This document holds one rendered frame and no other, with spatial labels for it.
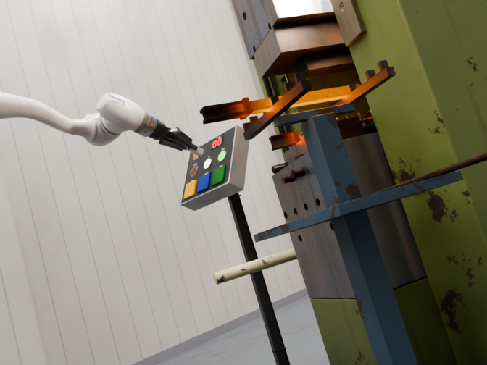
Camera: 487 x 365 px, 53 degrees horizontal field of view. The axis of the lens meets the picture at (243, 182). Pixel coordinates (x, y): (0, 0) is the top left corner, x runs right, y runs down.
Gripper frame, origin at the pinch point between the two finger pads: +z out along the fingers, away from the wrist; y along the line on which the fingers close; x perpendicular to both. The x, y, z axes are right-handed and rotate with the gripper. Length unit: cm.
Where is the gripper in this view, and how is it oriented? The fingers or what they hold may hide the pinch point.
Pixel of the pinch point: (195, 149)
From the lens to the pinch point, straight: 195.1
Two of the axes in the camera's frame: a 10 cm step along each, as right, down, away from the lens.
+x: 1.0, -8.8, 4.7
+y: 6.5, -2.9, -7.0
